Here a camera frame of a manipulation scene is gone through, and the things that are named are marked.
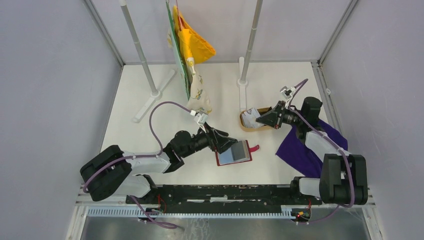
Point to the left grey stand pole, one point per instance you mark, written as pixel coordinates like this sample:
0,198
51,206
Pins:
156,92

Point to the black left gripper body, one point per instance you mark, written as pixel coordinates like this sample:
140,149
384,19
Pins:
212,143

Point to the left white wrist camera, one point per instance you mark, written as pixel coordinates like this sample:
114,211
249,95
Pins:
200,118

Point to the white toothed cable rail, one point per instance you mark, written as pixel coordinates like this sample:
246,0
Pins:
136,212

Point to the grey stand pole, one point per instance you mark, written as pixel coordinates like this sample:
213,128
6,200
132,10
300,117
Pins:
243,62
156,92

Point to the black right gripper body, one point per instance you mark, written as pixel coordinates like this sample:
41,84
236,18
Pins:
281,107

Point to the grey card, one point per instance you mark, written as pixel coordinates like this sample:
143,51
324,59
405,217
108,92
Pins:
239,151

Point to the cream patterned fabric bag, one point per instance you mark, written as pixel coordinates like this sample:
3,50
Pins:
199,99

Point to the silver VIP card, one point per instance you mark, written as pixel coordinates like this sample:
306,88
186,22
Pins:
249,118

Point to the purple cloth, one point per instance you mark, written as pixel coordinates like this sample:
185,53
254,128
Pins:
293,152

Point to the red leather card holder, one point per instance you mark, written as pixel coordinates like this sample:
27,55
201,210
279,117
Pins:
225,158

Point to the right grey stand pole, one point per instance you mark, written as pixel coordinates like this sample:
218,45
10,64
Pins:
243,62

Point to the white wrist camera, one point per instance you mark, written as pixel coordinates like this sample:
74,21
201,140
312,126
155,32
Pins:
288,94
200,118

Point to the tan oval card tray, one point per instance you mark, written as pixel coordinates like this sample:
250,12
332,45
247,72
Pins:
261,111

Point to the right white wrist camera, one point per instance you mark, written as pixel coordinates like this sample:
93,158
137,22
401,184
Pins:
288,94

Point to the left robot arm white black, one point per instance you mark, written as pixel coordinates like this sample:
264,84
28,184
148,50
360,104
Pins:
114,171

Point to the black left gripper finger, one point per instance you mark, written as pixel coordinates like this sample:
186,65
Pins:
224,143
217,133

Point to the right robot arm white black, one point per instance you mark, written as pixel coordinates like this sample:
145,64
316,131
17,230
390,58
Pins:
319,152

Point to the yellow cloth hanging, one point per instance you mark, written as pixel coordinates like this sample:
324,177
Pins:
193,47

